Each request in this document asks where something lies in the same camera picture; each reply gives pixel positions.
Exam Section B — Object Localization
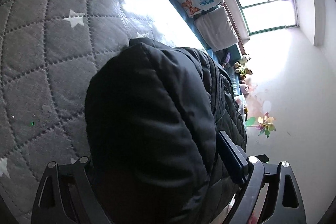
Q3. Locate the black puffer jacket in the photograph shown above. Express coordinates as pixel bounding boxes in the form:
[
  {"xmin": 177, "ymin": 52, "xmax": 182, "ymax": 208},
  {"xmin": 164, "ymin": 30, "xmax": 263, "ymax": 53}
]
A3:
[{"xmin": 85, "ymin": 38, "xmax": 247, "ymax": 223}]

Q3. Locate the colourful pinwheel toy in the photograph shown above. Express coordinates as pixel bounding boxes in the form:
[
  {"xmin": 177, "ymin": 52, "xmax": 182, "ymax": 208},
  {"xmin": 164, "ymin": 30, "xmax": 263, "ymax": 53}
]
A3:
[{"xmin": 245, "ymin": 112, "xmax": 276, "ymax": 139}]

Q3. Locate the stuffed toys group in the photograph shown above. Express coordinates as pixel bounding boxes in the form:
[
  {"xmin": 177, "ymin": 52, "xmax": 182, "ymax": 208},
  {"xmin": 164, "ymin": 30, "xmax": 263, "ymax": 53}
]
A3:
[{"xmin": 234, "ymin": 54, "xmax": 253, "ymax": 80}]

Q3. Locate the purple toy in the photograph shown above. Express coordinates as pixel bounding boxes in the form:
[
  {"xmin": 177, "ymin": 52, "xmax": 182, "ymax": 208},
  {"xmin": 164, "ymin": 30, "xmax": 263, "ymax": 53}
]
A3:
[{"xmin": 221, "ymin": 52, "xmax": 231, "ymax": 67}]

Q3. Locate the white plain pillow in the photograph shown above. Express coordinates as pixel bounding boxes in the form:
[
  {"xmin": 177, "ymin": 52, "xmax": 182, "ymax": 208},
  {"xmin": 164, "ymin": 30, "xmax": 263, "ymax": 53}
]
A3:
[{"xmin": 194, "ymin": 6, "xmax": 239, "ymax": 52}]

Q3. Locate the grey star quilted bedspread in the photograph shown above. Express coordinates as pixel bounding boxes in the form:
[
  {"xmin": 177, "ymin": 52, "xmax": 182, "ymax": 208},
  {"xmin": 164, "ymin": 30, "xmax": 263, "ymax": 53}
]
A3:
[{"xmin": 1, "ymin": 0, "xmax": 203, "ymax": 223}]

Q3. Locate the blue bed sheet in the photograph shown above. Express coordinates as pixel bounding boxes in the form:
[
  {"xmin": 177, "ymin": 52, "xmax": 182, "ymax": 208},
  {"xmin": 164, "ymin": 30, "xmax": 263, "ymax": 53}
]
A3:
[{"xmin": 169, "ymin": 0, "xmax": 242, "ymax": 96}]

